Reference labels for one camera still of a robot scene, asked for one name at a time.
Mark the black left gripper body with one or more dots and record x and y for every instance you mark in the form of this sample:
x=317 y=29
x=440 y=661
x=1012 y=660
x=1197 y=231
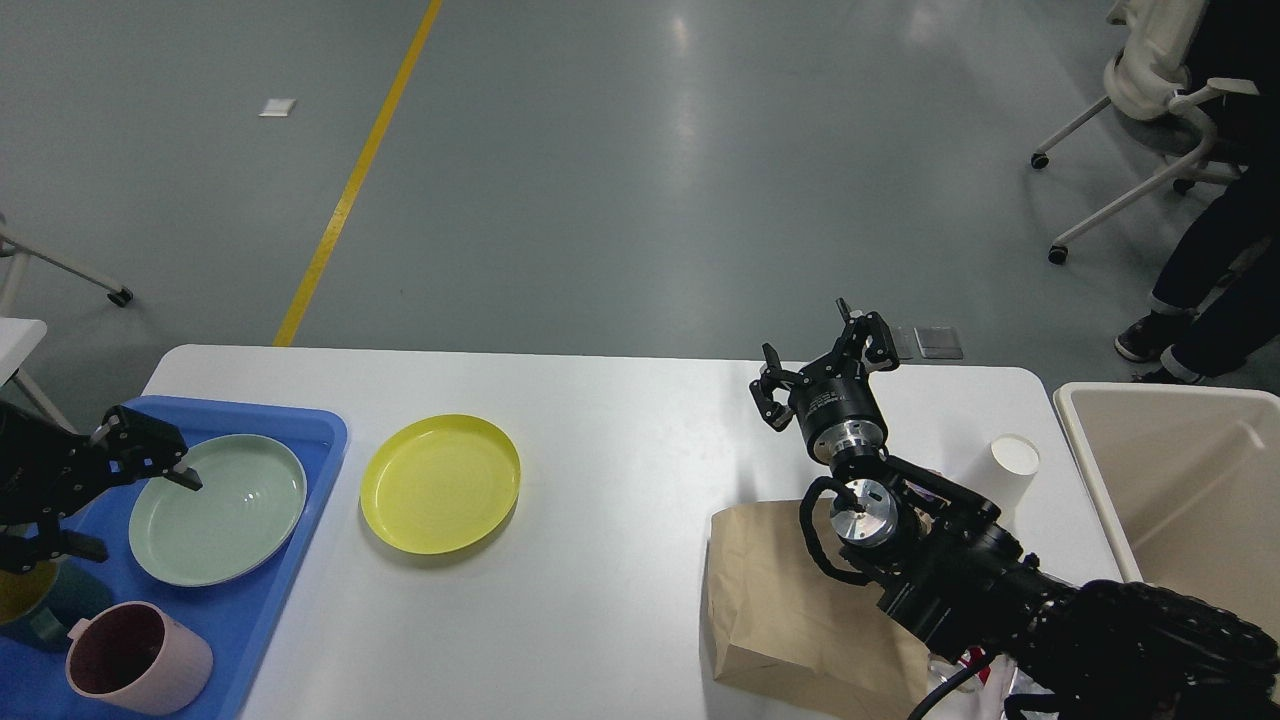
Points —
x=47 y=474

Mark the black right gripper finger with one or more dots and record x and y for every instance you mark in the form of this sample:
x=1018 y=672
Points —
x=771 y=391
x=865 y=345

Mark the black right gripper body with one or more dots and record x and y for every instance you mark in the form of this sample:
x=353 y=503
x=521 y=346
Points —
x=838 y=416

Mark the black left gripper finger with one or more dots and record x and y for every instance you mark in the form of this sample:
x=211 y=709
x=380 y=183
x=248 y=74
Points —
x=21 y=554
x=129 y=446

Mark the pink mug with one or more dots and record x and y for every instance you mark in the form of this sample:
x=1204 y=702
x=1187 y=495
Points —
x=135 y=656

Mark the white paper cup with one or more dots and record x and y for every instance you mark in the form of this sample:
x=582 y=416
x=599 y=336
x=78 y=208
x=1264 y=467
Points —
x=1003 y=470

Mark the yellow plate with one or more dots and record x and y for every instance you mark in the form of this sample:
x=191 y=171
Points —
x=440 y=484

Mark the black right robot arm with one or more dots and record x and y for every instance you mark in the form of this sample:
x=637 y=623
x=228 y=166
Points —
x=956 y=580

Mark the blue mug yellow inside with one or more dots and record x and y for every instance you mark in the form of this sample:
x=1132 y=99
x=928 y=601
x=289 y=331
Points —
x=39 y=608

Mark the metal floor socket plates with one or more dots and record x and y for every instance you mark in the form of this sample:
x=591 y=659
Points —
x=932 y=342

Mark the pale green plate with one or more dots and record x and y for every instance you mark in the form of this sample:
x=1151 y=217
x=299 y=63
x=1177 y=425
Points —
x=252 y=496

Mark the brown paper bag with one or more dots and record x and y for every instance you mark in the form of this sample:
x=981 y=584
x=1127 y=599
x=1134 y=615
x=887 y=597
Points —
x=780 y=628

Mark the person in dark clothes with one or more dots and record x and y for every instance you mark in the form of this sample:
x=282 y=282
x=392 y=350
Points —
x=1216 y=300

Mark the beige plastic bin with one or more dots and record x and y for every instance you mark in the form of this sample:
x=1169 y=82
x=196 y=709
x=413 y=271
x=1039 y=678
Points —
x=1186 y=482

